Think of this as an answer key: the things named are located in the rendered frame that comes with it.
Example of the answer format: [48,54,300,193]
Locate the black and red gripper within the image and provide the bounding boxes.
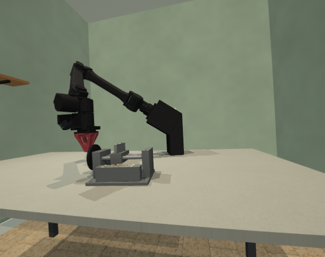
[71,112,100,152]

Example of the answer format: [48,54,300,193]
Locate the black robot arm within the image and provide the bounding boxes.
[53,61,157,130]

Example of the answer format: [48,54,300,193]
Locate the grey bench vise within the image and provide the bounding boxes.
[85,142,155,186]

